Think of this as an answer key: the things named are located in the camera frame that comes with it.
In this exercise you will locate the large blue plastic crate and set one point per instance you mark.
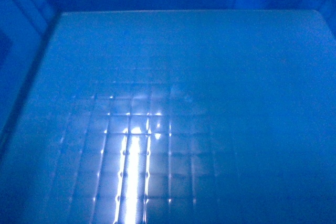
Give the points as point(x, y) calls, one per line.
point(167, 111)

